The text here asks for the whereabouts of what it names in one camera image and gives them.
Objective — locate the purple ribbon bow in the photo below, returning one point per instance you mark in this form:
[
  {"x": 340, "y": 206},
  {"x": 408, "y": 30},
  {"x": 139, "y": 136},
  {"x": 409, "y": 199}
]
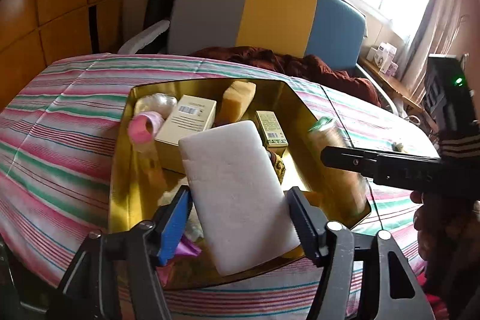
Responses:
[{"x": 184, "y": 248}]

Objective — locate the wooden wardrobe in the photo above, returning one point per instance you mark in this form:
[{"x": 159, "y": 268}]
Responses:
[{"x": 36, "y": 33}]

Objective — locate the yellow sponge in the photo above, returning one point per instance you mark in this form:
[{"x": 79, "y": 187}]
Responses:
[{"x": 235, "y": 101}]

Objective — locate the dark red blanket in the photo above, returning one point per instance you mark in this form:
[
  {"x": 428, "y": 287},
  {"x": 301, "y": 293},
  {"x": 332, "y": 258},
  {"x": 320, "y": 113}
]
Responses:
[{"x": 310, "y": 67}]

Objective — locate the wooden bedside desk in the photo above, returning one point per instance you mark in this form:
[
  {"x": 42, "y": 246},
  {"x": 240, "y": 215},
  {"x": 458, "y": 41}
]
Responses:
[{"x": 391, "y": 83}]

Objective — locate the white boxes on desk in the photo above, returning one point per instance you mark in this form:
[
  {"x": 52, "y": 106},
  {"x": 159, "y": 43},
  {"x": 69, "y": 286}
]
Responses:
[{"x": 383, "y": 57}]

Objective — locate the pink plastic cup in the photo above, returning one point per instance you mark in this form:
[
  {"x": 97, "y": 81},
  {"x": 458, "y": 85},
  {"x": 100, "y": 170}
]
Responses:
[{"x": 144, "y": 126}]

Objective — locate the green lidded brown jar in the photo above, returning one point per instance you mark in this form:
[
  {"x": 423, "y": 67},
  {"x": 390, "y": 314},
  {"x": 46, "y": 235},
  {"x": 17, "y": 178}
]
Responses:
[{"x": 342, "y": 190}]

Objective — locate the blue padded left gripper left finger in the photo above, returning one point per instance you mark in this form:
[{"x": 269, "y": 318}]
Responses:
[{"x": 170, "y": 223}]

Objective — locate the white foam block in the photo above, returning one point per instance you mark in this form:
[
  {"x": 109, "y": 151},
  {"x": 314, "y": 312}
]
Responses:
[{"x": 242, "y": 209}]

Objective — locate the gold metal tray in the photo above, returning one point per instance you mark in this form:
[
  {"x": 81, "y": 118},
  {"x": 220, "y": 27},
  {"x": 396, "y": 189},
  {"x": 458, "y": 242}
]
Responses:
[{"x": 138, "y": 182}]

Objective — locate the white pearly bag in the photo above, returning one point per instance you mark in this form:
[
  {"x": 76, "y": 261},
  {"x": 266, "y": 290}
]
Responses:
[{"x": 160, "y": 103}]

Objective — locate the small green cardboard box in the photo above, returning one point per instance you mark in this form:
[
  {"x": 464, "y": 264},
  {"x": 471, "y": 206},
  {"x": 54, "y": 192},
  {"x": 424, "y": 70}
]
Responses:
[{"x": 271, "y": 133}]

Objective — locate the yellow tiger plush toy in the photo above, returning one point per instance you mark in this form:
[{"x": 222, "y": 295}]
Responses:
[{"x": 278, "y": 165}]

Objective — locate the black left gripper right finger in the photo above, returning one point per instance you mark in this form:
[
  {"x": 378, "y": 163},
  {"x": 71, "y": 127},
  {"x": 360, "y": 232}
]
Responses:
[{"x": 309, "y": 222}]

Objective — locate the striped bed sheet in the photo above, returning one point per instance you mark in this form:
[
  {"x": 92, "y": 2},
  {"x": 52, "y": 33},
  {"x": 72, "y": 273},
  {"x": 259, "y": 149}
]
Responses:
[{"x": 57, "y": 143}]

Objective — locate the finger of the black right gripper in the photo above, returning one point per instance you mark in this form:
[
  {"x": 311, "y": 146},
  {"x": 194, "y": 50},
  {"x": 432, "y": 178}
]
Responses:
[{"x": 392, "y": 169}]

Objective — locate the cream cardboard box with barcode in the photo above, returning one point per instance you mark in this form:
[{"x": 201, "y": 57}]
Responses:
[{"x": 191, "y": 115}]

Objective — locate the person's right hand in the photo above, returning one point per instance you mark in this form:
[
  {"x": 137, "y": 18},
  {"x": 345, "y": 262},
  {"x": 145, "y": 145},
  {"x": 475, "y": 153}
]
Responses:
[{"x": 434, "y": 221}]

